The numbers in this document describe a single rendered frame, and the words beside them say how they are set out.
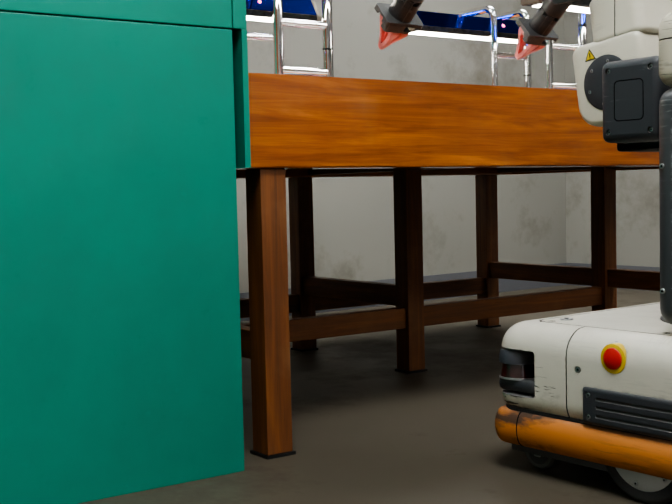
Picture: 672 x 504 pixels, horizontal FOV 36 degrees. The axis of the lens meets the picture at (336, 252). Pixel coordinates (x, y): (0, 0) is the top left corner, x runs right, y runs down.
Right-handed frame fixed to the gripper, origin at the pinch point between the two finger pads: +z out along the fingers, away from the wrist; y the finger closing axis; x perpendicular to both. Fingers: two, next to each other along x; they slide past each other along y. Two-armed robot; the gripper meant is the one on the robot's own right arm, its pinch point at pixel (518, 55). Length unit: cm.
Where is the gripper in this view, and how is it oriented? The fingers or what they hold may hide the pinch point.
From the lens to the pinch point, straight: 270.5
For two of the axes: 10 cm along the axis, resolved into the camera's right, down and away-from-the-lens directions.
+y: -8.1, 0.5, -5.8
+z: -4.3, 6.2, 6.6
